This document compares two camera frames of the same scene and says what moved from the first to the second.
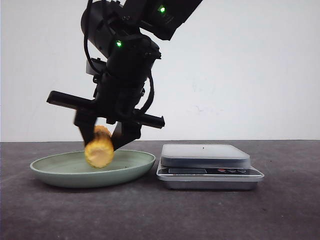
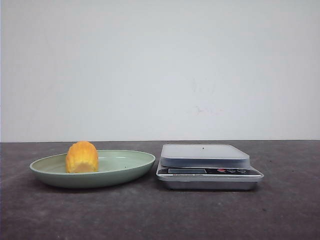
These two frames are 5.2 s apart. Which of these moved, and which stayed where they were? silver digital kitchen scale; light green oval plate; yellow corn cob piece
Moved: yellow corn cob piece
Stayed: light green oval plate; silver digital kitchen scale
